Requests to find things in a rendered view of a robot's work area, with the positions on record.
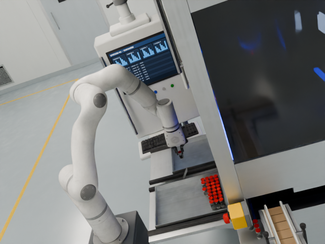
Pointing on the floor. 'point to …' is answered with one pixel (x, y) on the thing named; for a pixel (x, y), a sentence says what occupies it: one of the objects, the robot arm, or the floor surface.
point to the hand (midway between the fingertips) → (179, 150)
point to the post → (203, 95)
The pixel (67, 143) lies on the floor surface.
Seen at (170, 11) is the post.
